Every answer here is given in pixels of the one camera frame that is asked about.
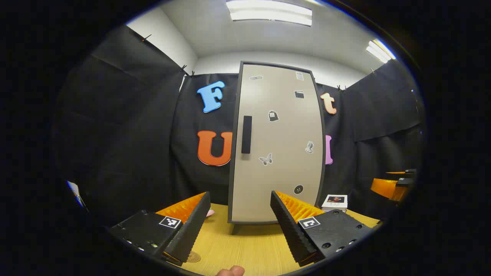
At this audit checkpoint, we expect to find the small ceiling light panel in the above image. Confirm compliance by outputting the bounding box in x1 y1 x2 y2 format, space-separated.
366 38 396 64

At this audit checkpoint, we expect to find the dark grey cabinet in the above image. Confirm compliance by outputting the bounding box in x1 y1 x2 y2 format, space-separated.
227 60 327 235

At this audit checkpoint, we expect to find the black backdrop cloth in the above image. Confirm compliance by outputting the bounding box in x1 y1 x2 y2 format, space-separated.
52 25 426 230

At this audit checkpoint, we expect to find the white desk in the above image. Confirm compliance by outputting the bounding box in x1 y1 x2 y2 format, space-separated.
66 180 88 210

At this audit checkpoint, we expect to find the black cabinet door handle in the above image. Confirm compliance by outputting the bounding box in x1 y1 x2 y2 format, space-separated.
241 115 253 154

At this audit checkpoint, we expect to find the white picture cover book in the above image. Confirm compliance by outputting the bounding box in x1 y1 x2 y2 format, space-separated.
321 194 348 211

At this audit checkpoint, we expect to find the light grey cabinet door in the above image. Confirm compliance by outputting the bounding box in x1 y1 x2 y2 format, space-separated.
230 63 325 223

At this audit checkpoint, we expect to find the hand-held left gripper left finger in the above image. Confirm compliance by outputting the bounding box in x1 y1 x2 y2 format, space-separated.
109 191 212 266

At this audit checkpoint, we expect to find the long ceiling light panel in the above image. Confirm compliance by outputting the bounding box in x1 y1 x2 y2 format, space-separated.
226 0 313 26

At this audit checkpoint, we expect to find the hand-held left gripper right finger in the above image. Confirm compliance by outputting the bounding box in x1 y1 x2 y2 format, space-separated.
270 190 375 268

